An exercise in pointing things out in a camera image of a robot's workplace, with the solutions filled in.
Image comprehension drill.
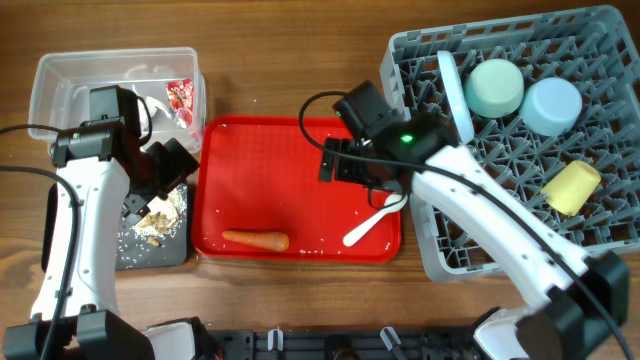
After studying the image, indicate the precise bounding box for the food scraps and rice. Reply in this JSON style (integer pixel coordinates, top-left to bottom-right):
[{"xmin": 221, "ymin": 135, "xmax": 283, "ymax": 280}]
[{"xmin": 117, "ymin": 189, "xmax": 189, "ymax": 261}]

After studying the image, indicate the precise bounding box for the white tissue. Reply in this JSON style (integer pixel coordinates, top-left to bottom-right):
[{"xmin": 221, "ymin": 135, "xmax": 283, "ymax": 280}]
[{"xmin": 131, "ymin": 85, "xmax": 174, "ymax": 127}]

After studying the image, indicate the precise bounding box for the red snack wrapper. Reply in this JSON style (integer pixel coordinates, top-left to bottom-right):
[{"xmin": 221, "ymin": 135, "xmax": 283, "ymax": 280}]
[{"xmin": 166, "ymin": 79, "xmax": 194, "ymax": 128}]

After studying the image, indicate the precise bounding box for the light blue plate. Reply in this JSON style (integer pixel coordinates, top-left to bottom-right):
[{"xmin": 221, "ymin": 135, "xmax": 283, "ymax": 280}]
[{"xmin": 437, "ymin": 51, "xmax": 475, "ymax": 144}]

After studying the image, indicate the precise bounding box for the mint green bowl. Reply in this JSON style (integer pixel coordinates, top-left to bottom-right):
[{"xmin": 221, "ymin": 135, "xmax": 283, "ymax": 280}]
[{"xmin": 464, "ymin": 59, "xmax": 524, "ymax": 118}]

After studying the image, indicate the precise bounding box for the light blue bowl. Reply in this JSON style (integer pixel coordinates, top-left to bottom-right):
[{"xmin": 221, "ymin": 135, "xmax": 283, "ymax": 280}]
[{"xmin": 519, "ymin": 77, "xmax": 583, "ymax": 137}]

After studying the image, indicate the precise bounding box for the yellow plastic cup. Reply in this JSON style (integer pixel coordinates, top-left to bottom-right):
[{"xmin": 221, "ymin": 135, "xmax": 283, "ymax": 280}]
[{"xmin": 541, "ymin": 160, "xmax": 601, "ymax": 216}]

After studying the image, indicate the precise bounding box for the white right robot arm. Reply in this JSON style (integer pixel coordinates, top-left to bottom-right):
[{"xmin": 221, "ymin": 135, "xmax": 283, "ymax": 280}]
[{"xmin": 322, "ymin": 82, "xmax": 630, "ymax": 359}]

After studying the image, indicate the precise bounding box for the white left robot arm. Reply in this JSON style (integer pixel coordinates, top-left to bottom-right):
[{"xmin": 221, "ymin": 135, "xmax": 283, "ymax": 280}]
[{"xmin": 3, "ymin": 85, "xmax": 208, "ymax": 359}]

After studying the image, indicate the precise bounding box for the clear plastic waste bin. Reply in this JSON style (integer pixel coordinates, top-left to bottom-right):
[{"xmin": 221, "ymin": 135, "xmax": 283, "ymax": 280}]
[{"xmin": 28, "ymin": 47, "xmax": 206, "ymax": 153}]

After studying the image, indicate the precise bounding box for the black waste tray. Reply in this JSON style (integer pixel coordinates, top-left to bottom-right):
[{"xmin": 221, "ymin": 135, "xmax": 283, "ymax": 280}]
[{"xmin": 41, "ymin": 182, "xmax": 190, "ymax": 272}]

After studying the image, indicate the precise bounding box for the grey plastic dishwasher rack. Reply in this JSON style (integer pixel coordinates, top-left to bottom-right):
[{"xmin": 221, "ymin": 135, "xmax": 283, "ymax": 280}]
[{"xmin": 380, "ymin": 6, "xmax": 639, "ymax": 255}]

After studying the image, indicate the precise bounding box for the white plastic spoon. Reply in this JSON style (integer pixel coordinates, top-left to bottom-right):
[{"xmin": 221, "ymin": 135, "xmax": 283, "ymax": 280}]
[{"xmin": 343, "ymin": 193, "xmax": 408, "ymax": 247}]

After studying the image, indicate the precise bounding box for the red plastic tray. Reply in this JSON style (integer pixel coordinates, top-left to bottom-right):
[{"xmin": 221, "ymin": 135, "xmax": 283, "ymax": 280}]
[{"xmin": 191, "ymin": 115, "xmax": 402, "ymax": 263}]

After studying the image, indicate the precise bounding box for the orange carrot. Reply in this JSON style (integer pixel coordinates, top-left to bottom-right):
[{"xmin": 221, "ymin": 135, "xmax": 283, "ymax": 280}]
[{"xmin": 222, "ymin": 230, "xmax": 289, "ymax": 252}]

